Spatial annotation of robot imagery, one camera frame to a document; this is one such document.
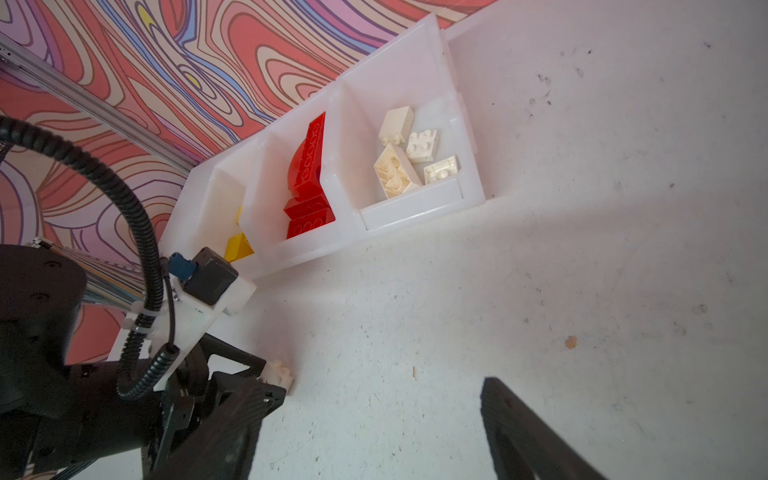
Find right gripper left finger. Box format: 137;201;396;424
149;383;264;479

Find small white lego brick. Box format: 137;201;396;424
259;360;294;393

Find red lego brick front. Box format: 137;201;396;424
283;194;329;220

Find red arch lego piece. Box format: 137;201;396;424
287;113;326;200

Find yellow lego brick front bin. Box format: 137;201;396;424
224;232;254;263

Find white lego plate studded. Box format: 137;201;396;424
405;129;439;163

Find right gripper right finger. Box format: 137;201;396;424
481;377;605;480

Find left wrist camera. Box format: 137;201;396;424
98;254;262;381

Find white three-compartment bin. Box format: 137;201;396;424
160;15;485;280

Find white long lego plate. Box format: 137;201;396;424
373;143;423;199

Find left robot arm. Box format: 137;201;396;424
1;117;293;479

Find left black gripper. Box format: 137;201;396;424
141;334;287;479

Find white lego block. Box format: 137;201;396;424
378;106;414;146

